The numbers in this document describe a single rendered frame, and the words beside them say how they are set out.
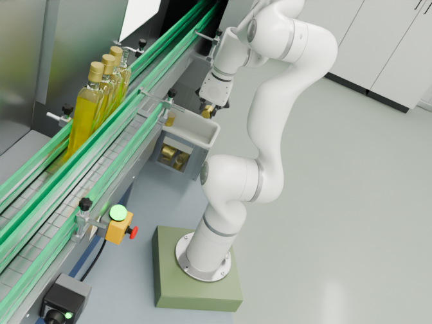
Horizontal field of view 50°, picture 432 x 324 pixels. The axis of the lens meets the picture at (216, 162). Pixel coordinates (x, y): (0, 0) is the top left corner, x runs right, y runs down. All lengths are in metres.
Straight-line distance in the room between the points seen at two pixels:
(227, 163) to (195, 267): 0.41
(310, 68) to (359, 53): 4.07
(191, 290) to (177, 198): 0.46
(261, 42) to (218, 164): 0.33
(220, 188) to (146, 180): 0.65
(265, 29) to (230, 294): 0.81
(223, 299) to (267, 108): 0.62
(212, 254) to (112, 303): 0.32
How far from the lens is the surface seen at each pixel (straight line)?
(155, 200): 1.75
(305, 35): 1.12
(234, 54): 1.54
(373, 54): 5.22
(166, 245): 1.52
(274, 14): 1.11
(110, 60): 1.29
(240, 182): 1.22
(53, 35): 1.27
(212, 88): 1.62
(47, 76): 1.33
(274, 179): 1.24
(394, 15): 5.11
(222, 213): 1.28
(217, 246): 1.40
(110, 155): 1.41
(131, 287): 1.49
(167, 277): 1.45
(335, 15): 5.09
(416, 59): 5.28
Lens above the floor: 1.95
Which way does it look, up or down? 36 degrees down
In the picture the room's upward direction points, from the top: 24 degrees clockwise
